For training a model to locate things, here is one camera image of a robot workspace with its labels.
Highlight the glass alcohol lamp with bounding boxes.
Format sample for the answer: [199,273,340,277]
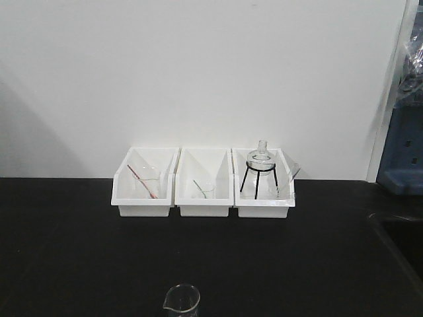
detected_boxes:
[247,140,276,171]

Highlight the left white storage bin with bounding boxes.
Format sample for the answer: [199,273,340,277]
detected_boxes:
[111,147,180,217]

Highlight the clear plastic bag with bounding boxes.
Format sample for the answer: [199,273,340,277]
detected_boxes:
[399,15,422,99]

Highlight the clear glass plate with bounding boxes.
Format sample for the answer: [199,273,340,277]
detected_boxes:
[276,162,301,199]

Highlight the black lab sink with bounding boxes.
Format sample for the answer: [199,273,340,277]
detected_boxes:
[367,213,422,297]

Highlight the black wire tripod stand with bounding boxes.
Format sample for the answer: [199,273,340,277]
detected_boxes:
[239,162,278,199]

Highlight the white storage bin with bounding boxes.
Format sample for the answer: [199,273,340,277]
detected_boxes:
[231,148,295,218]
[174,147,235,217]
[111,147,180,217]

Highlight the clear glass beaker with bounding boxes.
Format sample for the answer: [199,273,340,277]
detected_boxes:
[163,283,201,317]

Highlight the blue plastic container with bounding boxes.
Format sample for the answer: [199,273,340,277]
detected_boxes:
[377,90,422,195]

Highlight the beaker in left bin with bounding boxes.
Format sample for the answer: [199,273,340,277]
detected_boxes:
[132,166,161,199]

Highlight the middle white storage bin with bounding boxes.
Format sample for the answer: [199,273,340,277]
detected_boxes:
[174,147,235,217]

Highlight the red glass stirring rod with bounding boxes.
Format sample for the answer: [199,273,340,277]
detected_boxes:
[126,164,158,199]

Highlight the small beaker in middle bin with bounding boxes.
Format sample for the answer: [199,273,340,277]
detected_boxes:
[197,182,215,199]

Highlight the green glass stirring rod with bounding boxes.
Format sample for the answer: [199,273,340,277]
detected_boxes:
[193,180,208,199]

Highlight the right white storage bin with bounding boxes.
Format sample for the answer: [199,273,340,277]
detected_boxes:
[231,148,295,218]

